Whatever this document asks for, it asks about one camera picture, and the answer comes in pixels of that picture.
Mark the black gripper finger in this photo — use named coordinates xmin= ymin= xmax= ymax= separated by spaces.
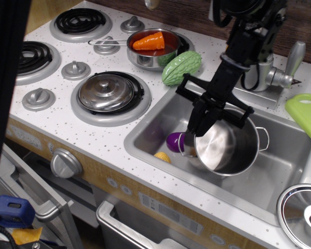
xmin=188 ymin=100 xmax=206 ymax=134
xmin=195 ymin=111 xmax=221 ymax=136

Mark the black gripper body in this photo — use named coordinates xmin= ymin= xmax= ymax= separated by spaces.
xmin=176 ymin=53 xmax=254 ymax=129

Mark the large steel pot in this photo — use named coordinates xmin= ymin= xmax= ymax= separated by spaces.
xmin=178 ymin=118 xmax=270 ymax=178

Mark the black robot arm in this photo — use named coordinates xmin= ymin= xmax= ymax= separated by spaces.
xmin=176 ymin=1 xmax=287 ymax=137

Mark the grey sink basin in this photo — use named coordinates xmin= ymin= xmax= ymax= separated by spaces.
xmin=124 ymin=89 xmax=311 ymax=225

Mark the purple toy eggplant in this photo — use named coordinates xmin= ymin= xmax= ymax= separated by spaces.
xmin=166 ymin=132 xmax=184 ymax=153

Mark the green toy bitter gourd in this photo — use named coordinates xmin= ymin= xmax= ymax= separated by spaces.
xmin=162 ymin=51 xmax=202 ymax=86

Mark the silver toy faucet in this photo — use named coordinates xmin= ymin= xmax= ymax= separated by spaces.
xmin=233 ymin=41 xmax=306 ymax=109

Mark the black burner front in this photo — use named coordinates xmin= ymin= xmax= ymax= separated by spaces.
xmin=70 ymin=71 xmax=151 ymax=127

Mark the yellow toy corn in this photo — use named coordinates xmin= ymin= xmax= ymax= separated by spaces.
xmin=154 ymin=151 xmax=171 ymax=163

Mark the orange toy carrot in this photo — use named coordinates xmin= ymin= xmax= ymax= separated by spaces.
xmin=133 ymin=32 xmax=165 ymax=51

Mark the small steel saucepan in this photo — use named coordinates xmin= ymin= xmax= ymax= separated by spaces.
xmin=88 ymin=28 xmax=181 ymax=71

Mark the green cutting board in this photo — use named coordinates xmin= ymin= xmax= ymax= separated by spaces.
xmin=285 ymin=93 xmax=311 ymax=138

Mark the steel lid on burner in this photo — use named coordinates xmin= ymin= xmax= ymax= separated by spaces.
xmin=78 ymin=74 xmax=134 ymax=112

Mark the silver stove knob top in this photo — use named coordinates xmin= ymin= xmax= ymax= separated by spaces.
xmin=120 ymin=16 xmax=145 ymax=34

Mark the silver stove knob centre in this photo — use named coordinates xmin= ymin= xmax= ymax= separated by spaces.
xmin=93 ymin=36 xmax=120 ymax=56

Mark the steel lid bottom right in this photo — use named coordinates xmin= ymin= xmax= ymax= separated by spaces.
xmin=276 ymin=184 xmax=311 ymax=248

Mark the silver stove knob left-middle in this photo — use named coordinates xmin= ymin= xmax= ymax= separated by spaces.
xmin=61 ymin=61 xmax=91 ymax=80

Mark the black coil burner back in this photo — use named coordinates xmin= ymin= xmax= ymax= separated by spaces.
xmin=50 ymin=8 xmax=112 ymax=43

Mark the black coil burner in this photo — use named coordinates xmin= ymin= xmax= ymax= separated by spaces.
xmin=50 ymin=8 xmax=112 ymax=43
xmin=15 ymin=41 xmax=61 ymax=86

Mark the silver oven dial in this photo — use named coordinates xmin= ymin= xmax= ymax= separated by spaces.
xmin=50 ymin=148 xmax=83 ymax=179

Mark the silver stove knob front-left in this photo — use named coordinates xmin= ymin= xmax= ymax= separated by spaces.
xmin=22 ymin=88 xmax=56 ymax=112

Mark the black coil burner left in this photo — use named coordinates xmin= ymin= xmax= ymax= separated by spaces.
xmin=15 ymin=41 xmax=61 ymax=86

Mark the black foreground pole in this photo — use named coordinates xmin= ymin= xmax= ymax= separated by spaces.
xmin=0 ymin=0 xmax=33 ymax=200

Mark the blue clamp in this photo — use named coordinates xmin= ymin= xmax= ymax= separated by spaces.
xmin=0 ymin=195 xmax=35 ymax=228

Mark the silver dishwasher door handle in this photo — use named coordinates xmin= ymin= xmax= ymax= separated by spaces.
xmin=96 ymin=201 xmax=186 ymax=249

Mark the silver oven door handle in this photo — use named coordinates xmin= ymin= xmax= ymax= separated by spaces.
xmin=0 ymin=144 xmax=74 ymax=224

